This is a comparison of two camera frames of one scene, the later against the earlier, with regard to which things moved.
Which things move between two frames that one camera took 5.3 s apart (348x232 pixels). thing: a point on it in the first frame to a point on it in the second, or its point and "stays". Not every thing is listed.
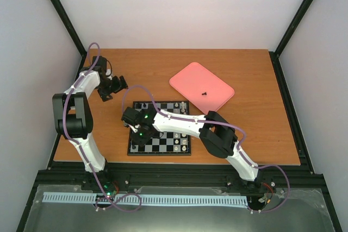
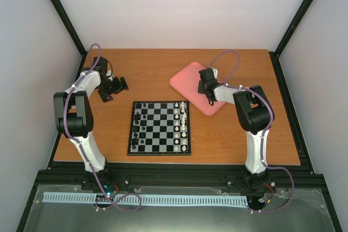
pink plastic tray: [206, 92] stays
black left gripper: [118, 87] stays
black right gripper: [141, 143] to [200, 89]
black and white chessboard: [168, 144] stays
